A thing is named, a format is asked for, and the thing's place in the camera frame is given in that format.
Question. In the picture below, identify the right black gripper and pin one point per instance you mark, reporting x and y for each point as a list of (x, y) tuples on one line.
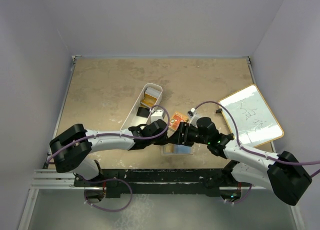
[(177, 137)]

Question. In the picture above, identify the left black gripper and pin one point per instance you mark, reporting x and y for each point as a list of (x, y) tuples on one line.
[(163, 140)]

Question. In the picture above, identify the gold credit card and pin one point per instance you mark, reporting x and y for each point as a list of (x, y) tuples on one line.
[(168, 149)]

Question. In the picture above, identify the white oblong plastic tray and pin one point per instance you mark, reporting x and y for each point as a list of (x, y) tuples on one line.
[(134, 120)]

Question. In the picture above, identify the white credit card stack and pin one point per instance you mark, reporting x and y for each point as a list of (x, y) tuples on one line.
[(152, 92)]

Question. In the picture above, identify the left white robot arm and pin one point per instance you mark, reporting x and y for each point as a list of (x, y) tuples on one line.
[(71, 148)]

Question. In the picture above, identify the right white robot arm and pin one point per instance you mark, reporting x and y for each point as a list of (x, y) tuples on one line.
[(280, 173)]

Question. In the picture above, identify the black card in tray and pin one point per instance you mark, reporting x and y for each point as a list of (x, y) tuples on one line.
[(143, 112)]

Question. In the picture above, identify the orange spiral notebook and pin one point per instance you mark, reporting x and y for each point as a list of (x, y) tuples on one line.
[(176, 119)]

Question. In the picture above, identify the yellow framed whiteboard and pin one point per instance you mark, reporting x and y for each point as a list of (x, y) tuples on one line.
[(248, 111)]

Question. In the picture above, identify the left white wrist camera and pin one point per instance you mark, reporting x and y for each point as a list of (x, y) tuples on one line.
[(157, 115)]

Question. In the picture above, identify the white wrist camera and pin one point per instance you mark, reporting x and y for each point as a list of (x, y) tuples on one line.
[(157, 115), (193, 117)]

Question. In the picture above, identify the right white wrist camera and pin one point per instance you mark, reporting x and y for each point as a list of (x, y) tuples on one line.
[(193, 117)]

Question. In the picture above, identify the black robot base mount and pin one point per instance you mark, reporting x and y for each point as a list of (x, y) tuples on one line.
[(208, 182)]

